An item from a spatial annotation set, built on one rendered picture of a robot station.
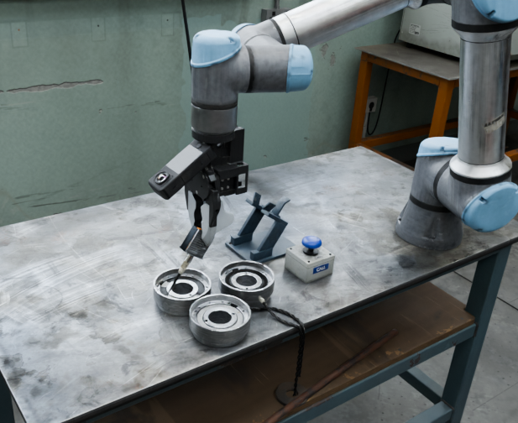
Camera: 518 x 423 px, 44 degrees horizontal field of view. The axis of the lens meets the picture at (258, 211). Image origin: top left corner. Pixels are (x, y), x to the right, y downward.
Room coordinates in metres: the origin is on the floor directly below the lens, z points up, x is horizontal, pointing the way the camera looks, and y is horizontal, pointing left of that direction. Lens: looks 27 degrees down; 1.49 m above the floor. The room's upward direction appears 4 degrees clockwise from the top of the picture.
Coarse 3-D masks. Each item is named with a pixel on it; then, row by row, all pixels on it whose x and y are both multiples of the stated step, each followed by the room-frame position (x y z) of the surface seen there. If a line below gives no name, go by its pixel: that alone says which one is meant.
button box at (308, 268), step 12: (288, 252) 1.10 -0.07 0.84; (300, 252) 1.09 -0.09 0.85; (312, 252) 1.09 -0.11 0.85; (324, 252) 1.10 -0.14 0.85; (288, 264) 1.09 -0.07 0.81; (300, 264) 1.07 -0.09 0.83; (312, 264) 1.05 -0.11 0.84; (324, 264) 1.07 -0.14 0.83; (300, 276) 1.06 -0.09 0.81; (312, 276) 1.06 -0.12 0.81; (324, 276) 1.08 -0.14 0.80
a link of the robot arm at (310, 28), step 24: (336, 0) 1.16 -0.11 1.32; (360, 0) 1.17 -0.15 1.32; (384, 0) 1.18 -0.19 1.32; (408, 0) 1.20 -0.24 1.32; (432, 0) 1.21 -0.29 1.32; (240, 24) 1.18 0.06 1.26; (264, 24) 1.14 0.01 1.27; (288, 24) 1.13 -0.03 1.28; (312, 24) 1.14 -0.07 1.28; (336, 24) 1.15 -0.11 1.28; (360, 24) 1.18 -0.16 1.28
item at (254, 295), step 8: (232, 264) 1.04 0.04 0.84; (240, 264) 1.05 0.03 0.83; (248, 264) 1.05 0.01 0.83; (256, 264) 1.04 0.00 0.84; (224, 272) 1.02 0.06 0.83; (248, 272) 1.03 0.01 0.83; (264, 272) 1.03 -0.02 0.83; (272, 272) 1.02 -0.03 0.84; (224, 280) 0.99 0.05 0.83; (232, 280) 0.99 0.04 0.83; (240, 280) 1.01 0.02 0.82; (248, 280) 1.02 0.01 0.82; (256, 280) 1.01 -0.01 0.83; (272, 280) 0.99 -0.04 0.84; (224, 288) 0.96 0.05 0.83; (232, 288) 0.95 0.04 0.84; (248, 288) 0.97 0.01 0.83; (264, 288) 0.96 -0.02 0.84; (272, 288) 0.98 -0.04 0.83; (240, 296) 0.95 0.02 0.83; (248, 296) 0.95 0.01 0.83; (256, 296) 0.95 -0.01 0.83; (264, 296) 0.96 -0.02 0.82; (248, 304) 0.95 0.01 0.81; (256, 304) 0.96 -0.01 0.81
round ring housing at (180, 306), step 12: (156, 276) 0.97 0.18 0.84; (168, 276) 0.99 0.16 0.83; (204, 276) 0.99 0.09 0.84; (156, 288) 0.95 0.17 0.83; (168, 288) 0.95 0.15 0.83; (180, 288) 0.98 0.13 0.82; (192, 288) 0.97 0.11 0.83; (156, 300) 0.93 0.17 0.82; (168, 300) 0.91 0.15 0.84; (180, 300) 0.91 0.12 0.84; (192, 300) 0.91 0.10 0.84; (168, 312) 0.92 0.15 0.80; (180, 312) 0.91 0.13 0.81
